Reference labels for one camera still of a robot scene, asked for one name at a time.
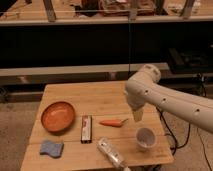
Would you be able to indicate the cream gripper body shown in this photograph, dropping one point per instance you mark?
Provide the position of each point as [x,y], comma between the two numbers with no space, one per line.
[137,114]

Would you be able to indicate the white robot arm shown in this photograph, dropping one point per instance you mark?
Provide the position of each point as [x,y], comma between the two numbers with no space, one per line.
[143,87]

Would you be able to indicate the white cup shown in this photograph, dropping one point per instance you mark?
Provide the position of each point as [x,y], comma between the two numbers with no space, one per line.
[145,139]

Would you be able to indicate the orange carrot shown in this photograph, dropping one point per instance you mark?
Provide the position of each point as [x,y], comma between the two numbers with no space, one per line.
[113,122]

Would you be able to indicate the red rectangular box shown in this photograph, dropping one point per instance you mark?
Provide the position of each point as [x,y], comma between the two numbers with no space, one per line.
[86,130]

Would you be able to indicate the wooden table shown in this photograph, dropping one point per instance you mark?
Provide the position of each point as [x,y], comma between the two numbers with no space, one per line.
[101,101]

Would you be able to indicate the orange bowl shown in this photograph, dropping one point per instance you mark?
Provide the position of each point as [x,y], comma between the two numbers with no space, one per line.
[58,116]

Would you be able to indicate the blue sponge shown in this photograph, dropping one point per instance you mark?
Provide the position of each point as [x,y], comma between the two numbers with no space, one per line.
[51,149]

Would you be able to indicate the long wooden bench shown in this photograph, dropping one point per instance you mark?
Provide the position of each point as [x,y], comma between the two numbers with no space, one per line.
[52,75]

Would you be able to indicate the upper wooden shelf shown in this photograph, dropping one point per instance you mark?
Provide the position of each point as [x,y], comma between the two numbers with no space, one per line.
[91,12]

